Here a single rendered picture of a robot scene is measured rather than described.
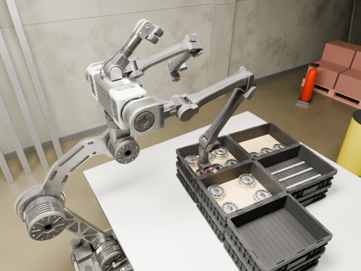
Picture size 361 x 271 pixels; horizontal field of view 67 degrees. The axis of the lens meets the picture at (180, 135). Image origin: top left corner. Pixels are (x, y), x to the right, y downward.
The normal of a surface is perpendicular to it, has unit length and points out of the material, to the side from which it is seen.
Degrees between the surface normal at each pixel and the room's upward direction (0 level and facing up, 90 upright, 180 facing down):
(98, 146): 90
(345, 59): 90
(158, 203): 0
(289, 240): 0
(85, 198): 0
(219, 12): 90
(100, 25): 90
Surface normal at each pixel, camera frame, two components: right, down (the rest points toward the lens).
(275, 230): 0.01, -0.82
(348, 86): -0.79, 0.35
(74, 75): 0.54, 0.48
